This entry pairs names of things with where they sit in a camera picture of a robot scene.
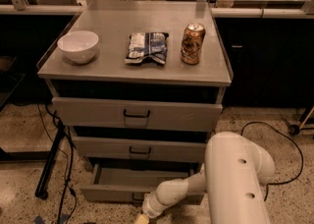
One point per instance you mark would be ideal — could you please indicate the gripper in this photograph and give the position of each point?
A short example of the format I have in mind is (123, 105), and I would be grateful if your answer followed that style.
(149, 208)

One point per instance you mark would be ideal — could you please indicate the grey bottom drawer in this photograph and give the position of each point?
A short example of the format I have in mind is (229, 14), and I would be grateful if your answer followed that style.
(117, 181)

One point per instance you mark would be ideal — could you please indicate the grey drawer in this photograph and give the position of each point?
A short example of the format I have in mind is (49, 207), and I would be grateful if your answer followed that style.
(151, 115)
(154, 150)
(117, 181)

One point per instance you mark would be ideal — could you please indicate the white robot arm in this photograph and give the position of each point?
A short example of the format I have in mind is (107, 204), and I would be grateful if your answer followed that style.
(234, 170)

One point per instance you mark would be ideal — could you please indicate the grey middle drawer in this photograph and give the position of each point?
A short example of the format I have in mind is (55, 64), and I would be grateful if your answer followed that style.
(154, 150)

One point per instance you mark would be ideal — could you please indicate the grey drawer cabinet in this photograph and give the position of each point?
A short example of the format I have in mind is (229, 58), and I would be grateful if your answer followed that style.
(107, 76)

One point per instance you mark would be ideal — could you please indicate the grey top drawer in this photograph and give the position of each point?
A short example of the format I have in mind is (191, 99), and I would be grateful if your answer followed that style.
(151, 115)

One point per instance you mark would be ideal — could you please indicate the black stand leg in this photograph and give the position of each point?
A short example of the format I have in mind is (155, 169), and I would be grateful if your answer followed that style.
(41, 189)

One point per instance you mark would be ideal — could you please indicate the blue white snack bag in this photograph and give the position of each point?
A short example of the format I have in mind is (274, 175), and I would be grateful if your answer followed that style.
(147, 47)

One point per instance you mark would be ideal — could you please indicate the black caster wheel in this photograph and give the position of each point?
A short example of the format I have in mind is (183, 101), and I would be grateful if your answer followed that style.
(293, 129)

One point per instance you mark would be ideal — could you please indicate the orange soda can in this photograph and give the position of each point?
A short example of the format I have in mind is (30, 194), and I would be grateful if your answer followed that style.
(192, 41)

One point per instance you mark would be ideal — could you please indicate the white ceramic bowl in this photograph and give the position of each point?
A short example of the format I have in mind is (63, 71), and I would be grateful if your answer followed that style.
(79, 46)

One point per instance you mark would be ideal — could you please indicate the white horizontal rail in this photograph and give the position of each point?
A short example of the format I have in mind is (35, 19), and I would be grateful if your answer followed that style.
(216, 12)

